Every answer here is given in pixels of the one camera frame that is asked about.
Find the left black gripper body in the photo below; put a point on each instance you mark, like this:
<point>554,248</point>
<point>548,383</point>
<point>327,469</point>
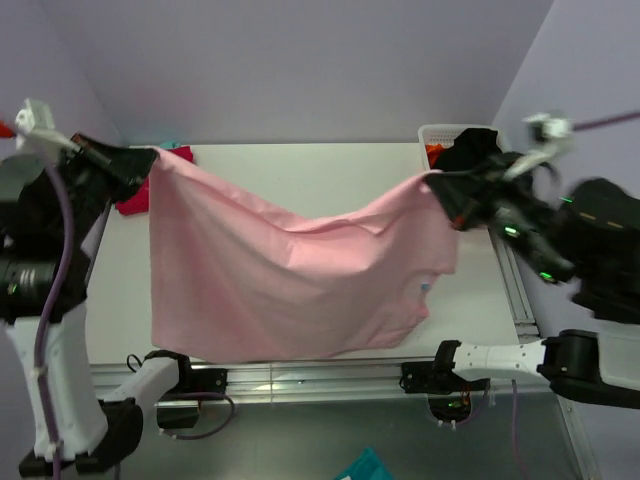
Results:
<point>90,191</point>

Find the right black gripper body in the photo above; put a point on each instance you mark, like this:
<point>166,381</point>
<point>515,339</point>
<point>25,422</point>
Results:
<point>514,219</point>

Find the pink t-shirt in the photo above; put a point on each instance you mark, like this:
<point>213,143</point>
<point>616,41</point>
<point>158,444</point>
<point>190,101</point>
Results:
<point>236,278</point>

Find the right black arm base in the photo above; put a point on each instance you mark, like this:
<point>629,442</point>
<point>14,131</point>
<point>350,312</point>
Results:
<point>452,401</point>

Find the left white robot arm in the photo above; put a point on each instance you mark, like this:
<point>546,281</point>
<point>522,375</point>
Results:
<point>54,190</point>

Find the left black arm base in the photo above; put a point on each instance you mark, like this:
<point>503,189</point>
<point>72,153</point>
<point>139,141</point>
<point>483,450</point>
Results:
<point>200,385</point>

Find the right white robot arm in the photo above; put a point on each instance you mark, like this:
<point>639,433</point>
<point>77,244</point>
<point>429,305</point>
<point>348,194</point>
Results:
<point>591,236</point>

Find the red folded t-shirt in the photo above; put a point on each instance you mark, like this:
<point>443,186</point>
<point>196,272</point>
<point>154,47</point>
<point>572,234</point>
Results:
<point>139,203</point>

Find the black t-shirt in basket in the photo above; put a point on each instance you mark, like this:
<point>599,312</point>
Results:
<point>475,150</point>

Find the teal folded t-shirt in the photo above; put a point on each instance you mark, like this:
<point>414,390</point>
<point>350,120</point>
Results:
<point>168,145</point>

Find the orange t-shirt in basket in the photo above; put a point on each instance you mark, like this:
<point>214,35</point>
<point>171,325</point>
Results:
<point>433,151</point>

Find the white plastic laundry basket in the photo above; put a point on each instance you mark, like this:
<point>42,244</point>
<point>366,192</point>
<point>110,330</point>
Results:
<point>445,134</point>

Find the teal cloth on floor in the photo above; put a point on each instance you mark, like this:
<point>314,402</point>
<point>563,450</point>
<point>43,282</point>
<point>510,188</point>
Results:
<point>367,466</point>

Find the right side aluminium rail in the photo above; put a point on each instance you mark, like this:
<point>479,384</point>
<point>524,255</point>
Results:
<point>524,320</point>

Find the aluminium mounting rail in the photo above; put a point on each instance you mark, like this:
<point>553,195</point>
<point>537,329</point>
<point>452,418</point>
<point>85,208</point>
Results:
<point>314,381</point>

